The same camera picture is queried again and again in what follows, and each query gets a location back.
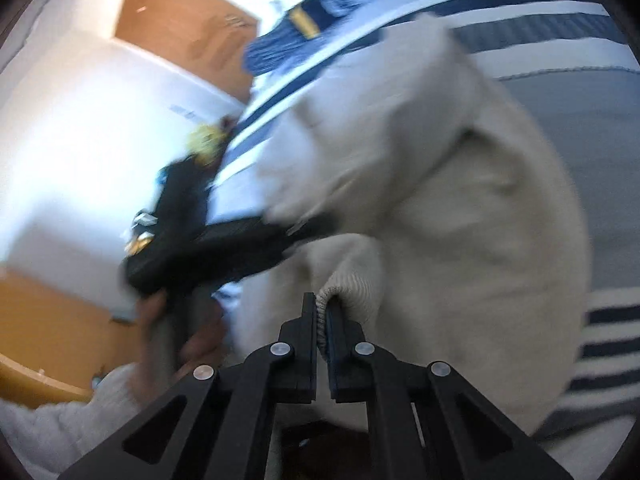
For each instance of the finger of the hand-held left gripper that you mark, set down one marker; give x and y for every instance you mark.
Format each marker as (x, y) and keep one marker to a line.
(310, 230)

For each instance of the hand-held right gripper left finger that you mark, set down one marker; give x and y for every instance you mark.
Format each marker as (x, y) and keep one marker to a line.
(311, 345)

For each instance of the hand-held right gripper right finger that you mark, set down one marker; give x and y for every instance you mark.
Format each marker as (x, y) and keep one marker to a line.
(334, 355)

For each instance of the beige towel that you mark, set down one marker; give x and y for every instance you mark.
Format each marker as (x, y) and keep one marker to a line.
(450, 210)

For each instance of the person's left forearm white sleeve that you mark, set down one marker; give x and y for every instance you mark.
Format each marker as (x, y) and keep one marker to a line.
(65, 420)

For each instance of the person's left hand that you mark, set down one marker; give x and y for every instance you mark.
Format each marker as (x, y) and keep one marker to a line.
(205, 340)

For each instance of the yellow object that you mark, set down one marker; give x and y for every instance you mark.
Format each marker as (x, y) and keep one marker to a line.
(205, 141)

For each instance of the blue pillow with yellow stripe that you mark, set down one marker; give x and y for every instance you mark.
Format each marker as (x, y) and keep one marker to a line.
(300, 35)

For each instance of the wooden door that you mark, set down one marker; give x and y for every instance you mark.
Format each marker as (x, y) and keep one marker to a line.
(185, 25)

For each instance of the striped deer print blanket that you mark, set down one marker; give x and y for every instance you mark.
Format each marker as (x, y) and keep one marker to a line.
(575, 125)

